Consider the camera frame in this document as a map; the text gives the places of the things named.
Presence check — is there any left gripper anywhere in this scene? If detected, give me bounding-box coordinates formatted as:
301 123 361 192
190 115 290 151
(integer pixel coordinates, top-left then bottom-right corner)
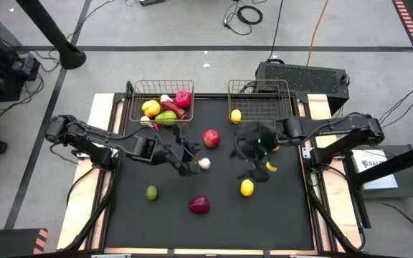
154 138 201 178

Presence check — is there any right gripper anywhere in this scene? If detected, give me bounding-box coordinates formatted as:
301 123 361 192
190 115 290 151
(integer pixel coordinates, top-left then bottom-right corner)
229 123 281 173

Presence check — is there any dark red apple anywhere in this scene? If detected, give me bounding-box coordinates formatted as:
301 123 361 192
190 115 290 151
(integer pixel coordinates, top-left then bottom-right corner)
188 195 211 215

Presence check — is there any slim red chili pepper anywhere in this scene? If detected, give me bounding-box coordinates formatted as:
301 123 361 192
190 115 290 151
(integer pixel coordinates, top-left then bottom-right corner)
152 113 189 133

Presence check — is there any green pepper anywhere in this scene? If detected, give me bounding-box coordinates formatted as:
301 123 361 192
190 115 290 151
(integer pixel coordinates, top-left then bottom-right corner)
154 110 179 127

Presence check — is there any long red chili pepper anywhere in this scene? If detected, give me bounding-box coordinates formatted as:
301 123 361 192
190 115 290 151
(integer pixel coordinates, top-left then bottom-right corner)
161 101 186 118

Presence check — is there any red bell pepper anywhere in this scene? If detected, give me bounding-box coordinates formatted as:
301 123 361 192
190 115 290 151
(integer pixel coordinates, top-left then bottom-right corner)
174 90 193 110

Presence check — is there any yellow bell pepper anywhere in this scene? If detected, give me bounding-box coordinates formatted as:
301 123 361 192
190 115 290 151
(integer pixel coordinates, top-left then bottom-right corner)
141 100 162 118

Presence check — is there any black table mat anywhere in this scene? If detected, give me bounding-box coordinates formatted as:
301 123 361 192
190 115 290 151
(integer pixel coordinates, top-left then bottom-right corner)
104 93 315 252

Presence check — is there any black computer tower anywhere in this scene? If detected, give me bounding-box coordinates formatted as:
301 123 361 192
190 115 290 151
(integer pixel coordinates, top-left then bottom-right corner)
255 61 351 115

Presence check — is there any white printed booklet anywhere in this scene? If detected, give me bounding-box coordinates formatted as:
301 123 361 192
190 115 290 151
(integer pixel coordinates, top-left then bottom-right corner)
351 148 399 191

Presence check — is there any black diagonal beam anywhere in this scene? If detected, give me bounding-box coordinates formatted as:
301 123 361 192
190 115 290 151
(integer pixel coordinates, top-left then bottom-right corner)
355 138 413 187

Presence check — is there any dark side stand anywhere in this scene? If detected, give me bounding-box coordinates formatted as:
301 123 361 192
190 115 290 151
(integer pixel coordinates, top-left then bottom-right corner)
338 138 413 200

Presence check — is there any black pole with round base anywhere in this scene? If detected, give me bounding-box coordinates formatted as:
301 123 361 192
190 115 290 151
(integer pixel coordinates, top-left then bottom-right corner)
15 0 87 70

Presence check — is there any metal wire basket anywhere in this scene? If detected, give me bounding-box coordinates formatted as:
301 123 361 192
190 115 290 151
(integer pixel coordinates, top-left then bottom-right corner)
227 79 295 125
129 79 196 125

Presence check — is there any black diagonal frame strut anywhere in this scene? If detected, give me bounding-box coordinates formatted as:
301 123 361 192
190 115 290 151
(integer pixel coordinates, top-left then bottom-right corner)
306 171 365 254
62 171 118 252

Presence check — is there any long thin black cable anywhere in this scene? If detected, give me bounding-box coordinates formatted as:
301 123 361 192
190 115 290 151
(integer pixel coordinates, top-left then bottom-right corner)
266 0 285 62

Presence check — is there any long orange cable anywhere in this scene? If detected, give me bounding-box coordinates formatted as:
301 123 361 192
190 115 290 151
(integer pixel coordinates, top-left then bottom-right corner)
305 0 331 67

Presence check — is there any coiled black cable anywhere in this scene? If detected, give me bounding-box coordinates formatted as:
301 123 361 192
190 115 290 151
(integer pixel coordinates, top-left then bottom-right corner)
222 0 264 37

